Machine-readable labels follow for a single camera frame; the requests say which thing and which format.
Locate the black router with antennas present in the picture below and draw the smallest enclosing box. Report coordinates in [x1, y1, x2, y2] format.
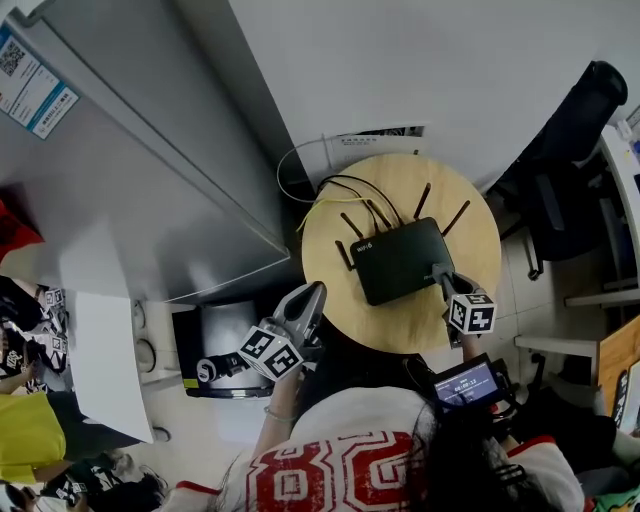
[333, 182, 472, 307]

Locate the silver refrigerator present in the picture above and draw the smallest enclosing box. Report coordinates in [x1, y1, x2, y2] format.
[0, 0, 321, 306]

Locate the white cable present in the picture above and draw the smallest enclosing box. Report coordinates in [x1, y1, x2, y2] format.
[276, 134, 332, 204]

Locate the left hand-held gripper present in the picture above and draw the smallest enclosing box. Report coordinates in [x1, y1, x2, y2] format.
[237, 281, 328, 384]

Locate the black silver cylinder tool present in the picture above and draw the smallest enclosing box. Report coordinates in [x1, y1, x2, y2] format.
[196, 352, 250, 385]

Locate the small wooden table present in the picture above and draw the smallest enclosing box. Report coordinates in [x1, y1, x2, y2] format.
[597, 314, 640, 416]

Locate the white board desk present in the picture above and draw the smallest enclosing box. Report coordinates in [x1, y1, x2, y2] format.
[67, 289, 156, 445]

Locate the blue white label sticker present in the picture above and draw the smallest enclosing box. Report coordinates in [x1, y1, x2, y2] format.
[0, 24, 81, 141]

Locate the person in white red shirt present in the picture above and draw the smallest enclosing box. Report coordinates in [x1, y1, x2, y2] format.
[164, 387, 586, 512]

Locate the black office chair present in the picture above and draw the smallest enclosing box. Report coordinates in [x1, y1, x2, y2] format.
[487, 59, 629, 281]

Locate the black open box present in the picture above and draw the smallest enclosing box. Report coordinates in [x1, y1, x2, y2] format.
[172, 299, 284, 400]

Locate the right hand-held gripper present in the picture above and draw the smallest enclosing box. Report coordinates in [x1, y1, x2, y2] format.
[437, 272, 497, 349]

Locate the thin bracelet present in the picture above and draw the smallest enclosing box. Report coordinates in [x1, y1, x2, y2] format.
[263, 404, 300, 425]

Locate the black device with screen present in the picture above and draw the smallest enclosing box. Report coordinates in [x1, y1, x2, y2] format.
[432, 352, 516, 416]

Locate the person's left forearm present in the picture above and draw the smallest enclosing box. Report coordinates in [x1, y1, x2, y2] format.
[254, 372, 307, 456]

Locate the red paper decoration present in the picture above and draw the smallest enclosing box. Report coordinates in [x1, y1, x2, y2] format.
[0, 187, 46, 264]

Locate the black cable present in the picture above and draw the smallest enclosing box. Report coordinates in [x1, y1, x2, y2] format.
[316, 174, 405, 227]
[319, 179, 386, 232]

